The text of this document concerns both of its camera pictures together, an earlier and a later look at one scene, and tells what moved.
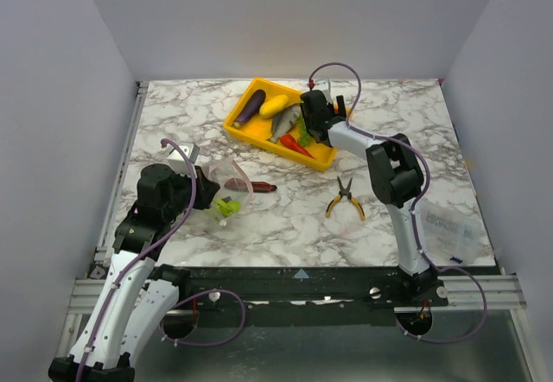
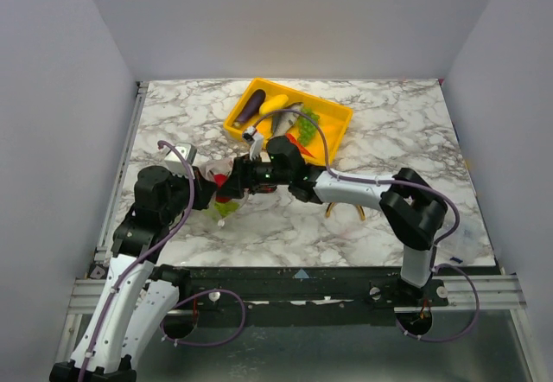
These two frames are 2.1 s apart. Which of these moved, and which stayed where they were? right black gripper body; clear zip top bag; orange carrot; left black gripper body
Moved: right black gripper body
Stayed: clear zip top bag; left black gripper body; orange carrot
